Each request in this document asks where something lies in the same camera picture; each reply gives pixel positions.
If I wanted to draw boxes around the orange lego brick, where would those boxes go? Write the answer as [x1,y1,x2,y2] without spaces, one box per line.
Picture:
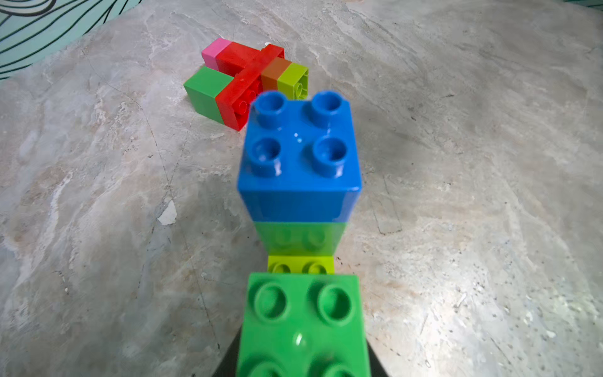
[261,57,291,92]

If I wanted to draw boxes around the long red lego brick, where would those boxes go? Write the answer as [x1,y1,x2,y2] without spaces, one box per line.
[216,42,285,131]

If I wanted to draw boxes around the blue lego brick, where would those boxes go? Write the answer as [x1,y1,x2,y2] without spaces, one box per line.
[237,91,362,223]

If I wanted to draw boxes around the lime long lego brick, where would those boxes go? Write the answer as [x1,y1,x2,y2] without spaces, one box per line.
[268,255,334,274]

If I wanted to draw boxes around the lime small lego brick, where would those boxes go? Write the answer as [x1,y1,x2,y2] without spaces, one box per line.
[277,63,309,101]

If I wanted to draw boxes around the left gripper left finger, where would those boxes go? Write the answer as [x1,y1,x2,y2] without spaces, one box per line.
[212,329,242,377]

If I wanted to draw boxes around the dark green lego brick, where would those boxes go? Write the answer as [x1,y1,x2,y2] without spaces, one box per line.
[184,66,233,123]

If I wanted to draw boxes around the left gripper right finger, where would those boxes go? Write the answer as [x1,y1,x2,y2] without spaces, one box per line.
[367,342,389,377]

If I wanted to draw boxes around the pink lego brick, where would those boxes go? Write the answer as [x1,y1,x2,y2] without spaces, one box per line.
[202,38,231,71]

